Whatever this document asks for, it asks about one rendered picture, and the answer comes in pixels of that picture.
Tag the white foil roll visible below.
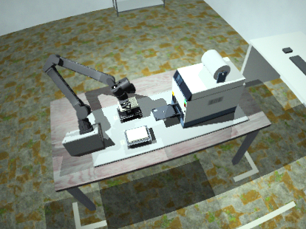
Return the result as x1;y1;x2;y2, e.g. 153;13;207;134
202;49;231;80

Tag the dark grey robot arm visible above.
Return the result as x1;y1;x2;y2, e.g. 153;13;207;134
42;54;136;135

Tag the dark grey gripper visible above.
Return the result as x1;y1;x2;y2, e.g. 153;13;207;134
115;91;131;109

